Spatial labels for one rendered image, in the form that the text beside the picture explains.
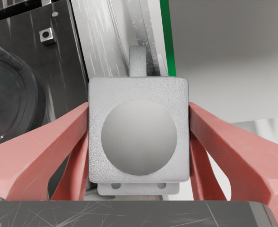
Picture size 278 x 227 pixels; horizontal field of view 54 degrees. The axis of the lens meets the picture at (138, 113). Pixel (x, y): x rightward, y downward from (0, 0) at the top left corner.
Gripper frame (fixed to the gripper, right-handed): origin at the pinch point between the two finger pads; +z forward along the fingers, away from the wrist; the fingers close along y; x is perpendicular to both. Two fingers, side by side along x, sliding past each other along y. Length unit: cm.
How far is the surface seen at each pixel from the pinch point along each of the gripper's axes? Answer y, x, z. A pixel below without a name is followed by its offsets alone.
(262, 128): -17.1, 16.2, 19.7
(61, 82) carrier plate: 9.0, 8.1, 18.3
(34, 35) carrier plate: 13.1, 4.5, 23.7
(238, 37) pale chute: -8.0, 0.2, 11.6
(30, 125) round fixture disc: 11.5, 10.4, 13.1
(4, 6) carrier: 17.8, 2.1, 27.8
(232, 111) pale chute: -8.6, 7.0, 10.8
